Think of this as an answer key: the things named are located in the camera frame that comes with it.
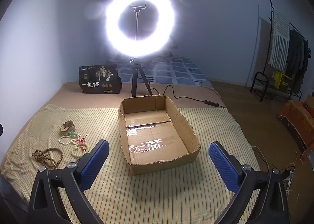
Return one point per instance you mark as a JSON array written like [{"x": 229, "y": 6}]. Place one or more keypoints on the striped towel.
[{"x": 279, "y": 40}]

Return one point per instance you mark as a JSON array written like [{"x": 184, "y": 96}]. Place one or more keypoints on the dark hanging clothes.
[{"x": 298, "y": 54}]

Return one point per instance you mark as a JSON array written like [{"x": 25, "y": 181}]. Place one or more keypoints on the black tripod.
[{"x": 135, "y": 76}]

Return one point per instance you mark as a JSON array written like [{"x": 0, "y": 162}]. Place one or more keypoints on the striped cloth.
[{"x": 157, "y": 197}]

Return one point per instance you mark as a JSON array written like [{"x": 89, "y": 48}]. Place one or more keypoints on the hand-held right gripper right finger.
[{"x": 223, "y": 167}]

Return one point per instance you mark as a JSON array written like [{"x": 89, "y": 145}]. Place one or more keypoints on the yellow box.
[{"x": 282, "y": 80}]

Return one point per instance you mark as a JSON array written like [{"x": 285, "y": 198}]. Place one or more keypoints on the tan bed mattress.
[{"x": 73, "y": 98}]

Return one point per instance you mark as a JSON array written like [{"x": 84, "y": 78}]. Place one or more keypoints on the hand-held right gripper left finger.
[{"x": 94, "y": 165}]

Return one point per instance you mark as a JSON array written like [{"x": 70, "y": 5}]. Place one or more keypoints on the power strip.
[{"x": 287, "y": 174}]

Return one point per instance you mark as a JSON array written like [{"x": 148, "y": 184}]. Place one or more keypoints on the gold wristwatch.
[{"x": 67, "y": 127}]

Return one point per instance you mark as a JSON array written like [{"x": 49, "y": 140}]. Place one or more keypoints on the orange cloth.
[{"x": 296, "y": 121}]

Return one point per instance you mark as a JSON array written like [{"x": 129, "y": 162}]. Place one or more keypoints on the cardboard box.
[{"x": 152, "y": 138}]

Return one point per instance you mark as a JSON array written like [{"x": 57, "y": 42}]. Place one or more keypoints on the black clothes rack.
[{"x": 260, "y": 76}]

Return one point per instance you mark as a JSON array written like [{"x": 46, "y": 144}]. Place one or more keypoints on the black snack bag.
[{"x": 100, "y": 79}]

